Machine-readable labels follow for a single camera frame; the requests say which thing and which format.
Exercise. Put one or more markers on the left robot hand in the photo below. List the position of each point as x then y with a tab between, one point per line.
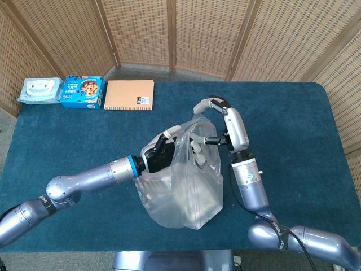
158	158

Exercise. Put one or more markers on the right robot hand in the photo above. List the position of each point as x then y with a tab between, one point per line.
237	130

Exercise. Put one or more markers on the clear plastic bag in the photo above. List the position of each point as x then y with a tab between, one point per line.
183	197

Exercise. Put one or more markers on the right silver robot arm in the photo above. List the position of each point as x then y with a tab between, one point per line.
251	192

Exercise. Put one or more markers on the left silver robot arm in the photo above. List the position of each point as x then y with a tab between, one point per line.
84	180

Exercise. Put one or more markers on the dark blue table mat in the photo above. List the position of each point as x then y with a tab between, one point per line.
282	127

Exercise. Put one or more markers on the white multipack of cartons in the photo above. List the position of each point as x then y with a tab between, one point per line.
197	203

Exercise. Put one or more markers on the orange spiral notebook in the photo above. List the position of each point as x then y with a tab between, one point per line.
127	94

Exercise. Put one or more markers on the wicker folding screen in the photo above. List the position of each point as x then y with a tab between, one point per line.
208	34

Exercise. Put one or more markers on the blue cookie box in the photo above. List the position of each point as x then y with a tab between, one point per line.
83	91

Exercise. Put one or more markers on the grey robot torso base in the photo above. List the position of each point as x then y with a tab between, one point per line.
172	261

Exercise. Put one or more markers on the light blue wet wipes pack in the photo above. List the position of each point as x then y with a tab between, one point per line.
39	90

